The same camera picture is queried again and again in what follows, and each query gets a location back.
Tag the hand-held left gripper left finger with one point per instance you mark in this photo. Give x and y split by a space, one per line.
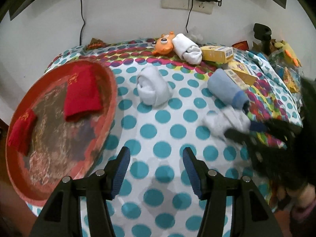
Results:
122 170

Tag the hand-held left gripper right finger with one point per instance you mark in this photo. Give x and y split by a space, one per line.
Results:
191 170

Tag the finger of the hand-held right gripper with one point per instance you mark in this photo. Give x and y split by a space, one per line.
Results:
237 134
259 126

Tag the white sock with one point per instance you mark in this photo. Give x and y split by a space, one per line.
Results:
153 88
185 48
222 123

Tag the yellow medicine box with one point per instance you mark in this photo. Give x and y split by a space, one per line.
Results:
234 79
214 54
244 72

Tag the round red tray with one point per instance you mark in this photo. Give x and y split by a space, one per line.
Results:
54 133

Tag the polka dot tablecloth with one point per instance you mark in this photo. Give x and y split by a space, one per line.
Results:
163 133

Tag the rolled blue sock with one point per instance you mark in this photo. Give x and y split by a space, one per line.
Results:
224 86

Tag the blue cloth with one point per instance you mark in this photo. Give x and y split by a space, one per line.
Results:
256 55

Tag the red-orange snack packet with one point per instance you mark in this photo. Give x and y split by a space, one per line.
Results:
240 45

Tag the large red sock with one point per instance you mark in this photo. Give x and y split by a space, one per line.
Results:
81 93

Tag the rolled white sock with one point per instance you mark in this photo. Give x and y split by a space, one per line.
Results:
153 88
185 48

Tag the small red sock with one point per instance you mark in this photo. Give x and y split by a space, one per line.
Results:
21 133

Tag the orange toy animal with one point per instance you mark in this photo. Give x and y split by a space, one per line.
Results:
163 45

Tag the red-brown foil packet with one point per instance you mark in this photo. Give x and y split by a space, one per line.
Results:
95 44

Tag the black plug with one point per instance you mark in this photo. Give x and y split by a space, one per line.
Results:
214 1

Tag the white wall socket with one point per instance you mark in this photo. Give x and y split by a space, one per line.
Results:
202 7

